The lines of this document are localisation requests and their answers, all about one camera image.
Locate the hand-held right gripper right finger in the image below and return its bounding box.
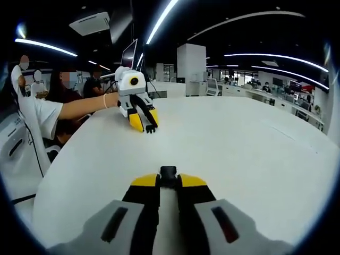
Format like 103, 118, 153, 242
176, 173, 295, 255

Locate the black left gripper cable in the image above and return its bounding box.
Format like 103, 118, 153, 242
145, 79, 163, 99

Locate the white office desk row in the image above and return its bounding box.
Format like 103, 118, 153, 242
223, 82, 326, 131

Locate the black socket plastic buckle part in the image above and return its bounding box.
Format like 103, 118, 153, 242
160, 166, 178, 190

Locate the white mesh office chair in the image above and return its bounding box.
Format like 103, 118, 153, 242
206, 78, 224, 97

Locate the computer monitor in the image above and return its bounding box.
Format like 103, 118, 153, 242
121, 39, 139, 70

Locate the ceiling air conditioner vent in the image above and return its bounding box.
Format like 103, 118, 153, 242
69, 12, 111, 37

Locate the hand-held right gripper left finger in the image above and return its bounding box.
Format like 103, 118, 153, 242
46, 173, 162, 255

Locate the person in white shirt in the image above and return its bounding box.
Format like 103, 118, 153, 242
33, 98, 64, 140

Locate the white chest device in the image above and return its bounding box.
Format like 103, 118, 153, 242
0, 113, 35, 171

